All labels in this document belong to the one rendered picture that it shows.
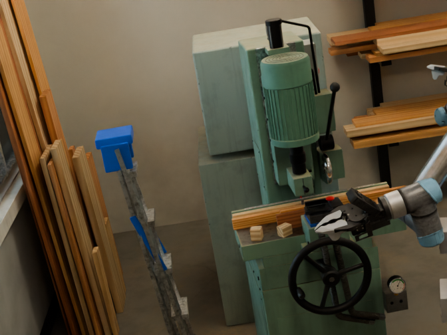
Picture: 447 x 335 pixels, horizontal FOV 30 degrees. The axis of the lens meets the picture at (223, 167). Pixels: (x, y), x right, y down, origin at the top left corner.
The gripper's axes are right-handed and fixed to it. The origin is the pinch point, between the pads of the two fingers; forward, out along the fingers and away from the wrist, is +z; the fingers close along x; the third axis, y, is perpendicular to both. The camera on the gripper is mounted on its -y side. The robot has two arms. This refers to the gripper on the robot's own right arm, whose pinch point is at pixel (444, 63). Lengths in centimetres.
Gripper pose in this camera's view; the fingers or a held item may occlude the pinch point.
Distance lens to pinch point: 363.4
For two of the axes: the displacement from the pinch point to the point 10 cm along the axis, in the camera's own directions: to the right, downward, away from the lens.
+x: 9.8, -0.9, 1.8
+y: 0.3, 9.5, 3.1
